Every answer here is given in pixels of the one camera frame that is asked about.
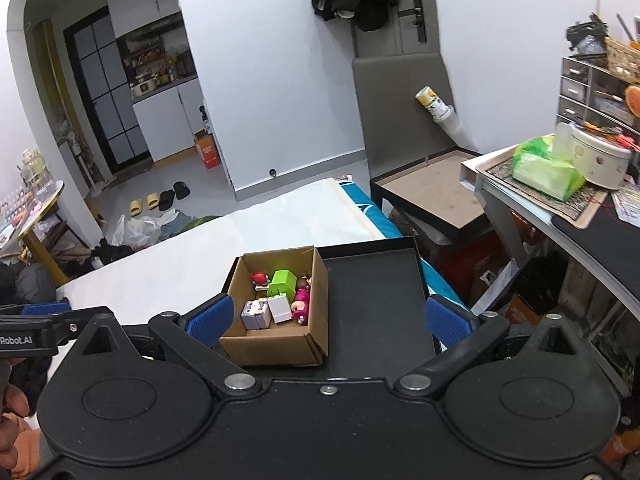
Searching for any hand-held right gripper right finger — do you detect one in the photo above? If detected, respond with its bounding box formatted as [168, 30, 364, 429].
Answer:
[394, 294, 577, 396]

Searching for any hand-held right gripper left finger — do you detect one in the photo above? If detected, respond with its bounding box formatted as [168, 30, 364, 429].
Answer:
[81, 294, 262, 396]

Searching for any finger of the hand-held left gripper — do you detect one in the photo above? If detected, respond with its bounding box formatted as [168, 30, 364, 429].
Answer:
[20, 301, 72, 317]
[50, 306, 115, 357]

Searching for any lavender charger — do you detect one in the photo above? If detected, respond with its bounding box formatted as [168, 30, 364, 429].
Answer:
[241, 299, 273, 331]

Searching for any brown cardboard box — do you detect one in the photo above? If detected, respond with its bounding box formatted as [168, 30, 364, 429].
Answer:
[218, 246, 330, 367]

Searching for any white charger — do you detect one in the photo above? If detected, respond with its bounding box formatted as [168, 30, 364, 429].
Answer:
[267, 294, 293, 324]

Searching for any black tray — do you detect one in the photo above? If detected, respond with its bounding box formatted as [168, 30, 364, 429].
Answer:
[227, 236, 451, 378]

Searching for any green charger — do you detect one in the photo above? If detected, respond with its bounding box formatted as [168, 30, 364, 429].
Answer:
[266, 270, 299, 298]

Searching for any pink figurine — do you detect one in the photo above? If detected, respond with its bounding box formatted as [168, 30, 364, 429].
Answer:
[291, 287, 311, 324]

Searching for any person's left hand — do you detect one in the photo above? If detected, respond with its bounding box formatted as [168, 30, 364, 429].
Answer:
[0, 384, 31, 463]

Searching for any dark clothes pile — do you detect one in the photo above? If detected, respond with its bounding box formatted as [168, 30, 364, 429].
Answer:
[0, 260, 57, 306]

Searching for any small brown carton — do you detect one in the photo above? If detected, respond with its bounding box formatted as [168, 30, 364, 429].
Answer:
[505, 295, 543, 326]

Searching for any black bag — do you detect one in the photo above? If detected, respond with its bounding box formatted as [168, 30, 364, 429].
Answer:
[515, 255, 571, 316]

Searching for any round table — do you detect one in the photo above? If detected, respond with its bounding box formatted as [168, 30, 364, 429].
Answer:
[0, 180, 68, 286]

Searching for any white plastic bag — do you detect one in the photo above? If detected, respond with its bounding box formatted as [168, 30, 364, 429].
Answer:
[111, 214, 163, 248]

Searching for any white metal desk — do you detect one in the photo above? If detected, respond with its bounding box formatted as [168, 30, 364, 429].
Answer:
[460, 145, 640, 396]

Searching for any red basket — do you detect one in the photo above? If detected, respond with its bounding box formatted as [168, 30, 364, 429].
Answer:
[510, 210, 546, 246]

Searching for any glass jar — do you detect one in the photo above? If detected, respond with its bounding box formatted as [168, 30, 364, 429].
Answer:
[20, 149, 53, 196]

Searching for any blue cartoon bed sheet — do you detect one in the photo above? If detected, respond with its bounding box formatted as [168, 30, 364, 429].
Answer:
[337, 177, 473, 311]

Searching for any black side table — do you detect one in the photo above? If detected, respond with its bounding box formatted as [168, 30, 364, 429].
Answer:
[369, 144, 501, 246]

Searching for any orange box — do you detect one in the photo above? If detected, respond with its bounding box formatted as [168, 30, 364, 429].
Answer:
[194, 132, 222, 170]

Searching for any green tissue pack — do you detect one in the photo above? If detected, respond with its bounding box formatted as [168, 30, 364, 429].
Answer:
[511, 135, 587, 203]

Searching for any black desk mat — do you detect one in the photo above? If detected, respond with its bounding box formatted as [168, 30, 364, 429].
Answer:
[551, 195, 640, 281]

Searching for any patterned mat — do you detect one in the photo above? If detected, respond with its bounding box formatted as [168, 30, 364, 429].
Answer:
[482, 152, 611, 223]

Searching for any white base cabinet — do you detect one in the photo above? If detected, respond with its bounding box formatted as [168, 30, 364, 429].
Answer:
[132, 77, 206, 163]

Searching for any grey chair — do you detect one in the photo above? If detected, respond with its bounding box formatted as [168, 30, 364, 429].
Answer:
[351, 52, 456, 181]

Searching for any printed paper sheet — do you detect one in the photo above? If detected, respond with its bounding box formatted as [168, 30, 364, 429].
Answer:
[611, 182, 640, 223]

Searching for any black framed glass door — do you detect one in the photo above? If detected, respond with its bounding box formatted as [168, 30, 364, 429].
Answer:
[64, 7, 153, 171]

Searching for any yellow white tube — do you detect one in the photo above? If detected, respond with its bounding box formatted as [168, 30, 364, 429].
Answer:
[415, 86, 463, 146]

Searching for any white rice cooker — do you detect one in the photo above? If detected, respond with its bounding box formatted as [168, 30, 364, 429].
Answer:
[552, 121, 633, 191]

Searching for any row of kitchen bottles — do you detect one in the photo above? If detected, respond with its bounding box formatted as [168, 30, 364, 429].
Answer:
[125, 42, 197, 88]

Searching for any grey drawer organizer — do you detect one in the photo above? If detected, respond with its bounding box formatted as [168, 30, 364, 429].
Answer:
[556, 55, 640, 133]

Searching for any grey door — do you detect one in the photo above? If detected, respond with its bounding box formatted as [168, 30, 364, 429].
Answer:
[350, 0, 441, 58]

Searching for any wicker basket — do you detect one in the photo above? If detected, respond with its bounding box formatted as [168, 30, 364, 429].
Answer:
[604, 36, 640, 86]

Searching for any dark ornament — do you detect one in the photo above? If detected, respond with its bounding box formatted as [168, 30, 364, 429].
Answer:
[565, 12, 610, 53]

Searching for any black door handle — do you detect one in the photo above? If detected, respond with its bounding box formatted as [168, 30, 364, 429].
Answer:
[398, 0, 428, 43]

